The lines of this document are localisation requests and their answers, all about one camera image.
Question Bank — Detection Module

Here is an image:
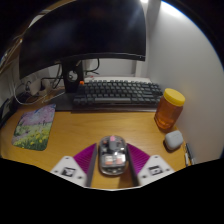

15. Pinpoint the black curved computer monitor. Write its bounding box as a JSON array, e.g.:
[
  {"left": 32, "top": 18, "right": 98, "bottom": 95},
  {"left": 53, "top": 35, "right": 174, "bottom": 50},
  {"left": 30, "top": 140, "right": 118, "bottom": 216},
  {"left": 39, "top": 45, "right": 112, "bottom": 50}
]
[{"left": 18, "top": 0, "right": 148, "bottom": 113}]

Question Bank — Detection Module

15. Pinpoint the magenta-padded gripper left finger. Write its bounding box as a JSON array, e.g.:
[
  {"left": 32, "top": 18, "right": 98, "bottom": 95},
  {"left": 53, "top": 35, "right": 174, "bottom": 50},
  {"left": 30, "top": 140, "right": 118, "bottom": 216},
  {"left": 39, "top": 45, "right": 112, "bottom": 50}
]
[{"left": 50, "top": 143, "right": 99, "bottom": 188}]

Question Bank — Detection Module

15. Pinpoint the orange jar with yellow lid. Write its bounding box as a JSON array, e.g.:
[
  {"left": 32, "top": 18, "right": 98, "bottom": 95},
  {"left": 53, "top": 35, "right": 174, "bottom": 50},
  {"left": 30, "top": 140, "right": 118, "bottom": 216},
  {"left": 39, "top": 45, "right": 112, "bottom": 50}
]
[{"left": 153, "top": 87, "right": 186, "bottom": 133}]

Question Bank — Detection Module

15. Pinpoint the dark grey mechanical keyboard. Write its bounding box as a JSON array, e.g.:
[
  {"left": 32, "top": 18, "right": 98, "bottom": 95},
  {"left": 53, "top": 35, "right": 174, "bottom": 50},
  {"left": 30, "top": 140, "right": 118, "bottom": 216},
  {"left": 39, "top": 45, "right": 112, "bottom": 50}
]
[{"left": 72, "top": 79, "right": 164, "bottom": 108}]

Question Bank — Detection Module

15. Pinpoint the white power strip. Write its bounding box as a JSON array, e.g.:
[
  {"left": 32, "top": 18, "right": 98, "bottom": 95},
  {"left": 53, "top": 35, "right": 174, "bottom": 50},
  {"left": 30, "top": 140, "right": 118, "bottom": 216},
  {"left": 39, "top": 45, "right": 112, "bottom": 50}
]
[{"left": 28, "top": 79, "right": 51, "bottom": 96}]

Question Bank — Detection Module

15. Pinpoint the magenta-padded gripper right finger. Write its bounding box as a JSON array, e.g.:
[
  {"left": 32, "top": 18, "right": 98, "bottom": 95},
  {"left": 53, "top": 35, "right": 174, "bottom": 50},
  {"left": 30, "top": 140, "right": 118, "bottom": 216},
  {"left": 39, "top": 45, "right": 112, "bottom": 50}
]
[{"left": 126, "top": 143, "right": 176, "bottom": 187}]

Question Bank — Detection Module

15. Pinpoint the flower landscape print mouse pad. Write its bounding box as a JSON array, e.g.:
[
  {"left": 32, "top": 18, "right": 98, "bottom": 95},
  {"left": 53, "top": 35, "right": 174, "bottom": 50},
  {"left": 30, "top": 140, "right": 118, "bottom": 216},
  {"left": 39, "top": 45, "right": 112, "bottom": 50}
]
[{"left": 11, "top": 103, "right": 57, "bottom": 152}]

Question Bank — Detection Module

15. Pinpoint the grey earbuds case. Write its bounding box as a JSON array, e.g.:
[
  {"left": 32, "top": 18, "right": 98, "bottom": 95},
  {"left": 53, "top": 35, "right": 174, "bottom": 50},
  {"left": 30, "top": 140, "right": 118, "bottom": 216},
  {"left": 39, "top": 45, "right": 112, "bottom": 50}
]
[{"left": 164, "top": 129, "right": 185, "bottom": 152}]

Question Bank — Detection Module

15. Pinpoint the black laptop stand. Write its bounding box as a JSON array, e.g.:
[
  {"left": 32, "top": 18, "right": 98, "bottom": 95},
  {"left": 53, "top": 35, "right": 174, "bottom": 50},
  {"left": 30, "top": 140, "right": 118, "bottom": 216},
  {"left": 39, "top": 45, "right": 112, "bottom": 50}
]
[{"left": 0, "top": 96, "right": 21, "bottom": 129}]

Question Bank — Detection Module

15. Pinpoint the wooden wall shelf unit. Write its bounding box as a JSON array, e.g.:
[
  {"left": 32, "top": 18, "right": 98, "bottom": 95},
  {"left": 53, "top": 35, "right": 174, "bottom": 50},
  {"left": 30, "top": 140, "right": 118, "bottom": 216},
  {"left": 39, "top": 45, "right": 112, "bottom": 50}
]
[{"left": 0, "top": 9, "right": 34, "bottom": 74}]

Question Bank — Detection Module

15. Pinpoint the transparent computer mouse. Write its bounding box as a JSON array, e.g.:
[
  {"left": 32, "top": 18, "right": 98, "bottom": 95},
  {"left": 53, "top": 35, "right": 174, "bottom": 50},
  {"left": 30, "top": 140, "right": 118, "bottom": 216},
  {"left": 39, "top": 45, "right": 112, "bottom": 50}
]
[{"left": 97, "top": 134, "right": 129, "bottom": 177}]

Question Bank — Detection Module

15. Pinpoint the white cable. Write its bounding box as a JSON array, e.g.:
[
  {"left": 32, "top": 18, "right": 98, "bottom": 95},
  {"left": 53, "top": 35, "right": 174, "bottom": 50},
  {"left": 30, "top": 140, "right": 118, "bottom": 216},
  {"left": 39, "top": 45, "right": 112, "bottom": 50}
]
[{"left": 13, "top": 83, "right": 64, "bottom": 106}]

